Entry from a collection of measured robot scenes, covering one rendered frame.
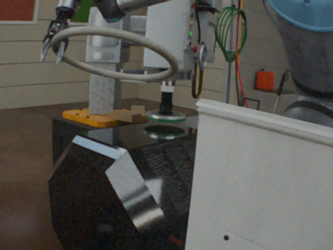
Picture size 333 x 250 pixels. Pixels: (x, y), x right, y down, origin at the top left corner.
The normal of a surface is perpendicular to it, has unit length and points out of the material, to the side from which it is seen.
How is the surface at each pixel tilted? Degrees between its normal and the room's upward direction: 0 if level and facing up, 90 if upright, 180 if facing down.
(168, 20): 90
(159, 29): 90
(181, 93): 90
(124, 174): 59
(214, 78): 90
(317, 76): 133
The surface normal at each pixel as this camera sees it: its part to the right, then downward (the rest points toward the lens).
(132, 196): -0.04, -0.33
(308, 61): -0.64, 0.71
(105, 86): -0.15, 0.18
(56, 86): 0.70, 0.18
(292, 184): -0.76, 0.08
